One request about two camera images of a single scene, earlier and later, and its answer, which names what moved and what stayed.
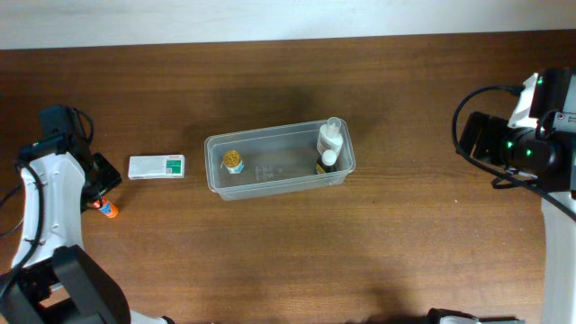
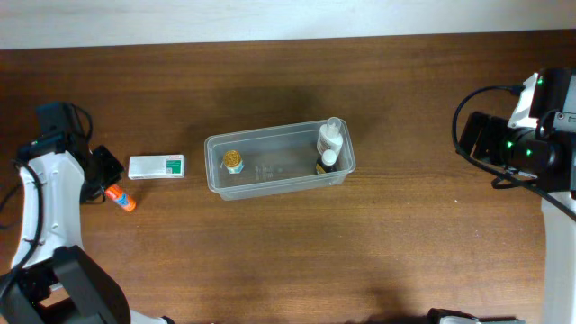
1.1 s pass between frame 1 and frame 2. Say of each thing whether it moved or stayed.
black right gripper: stayed
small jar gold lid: stayed
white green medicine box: stayed
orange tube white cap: moved
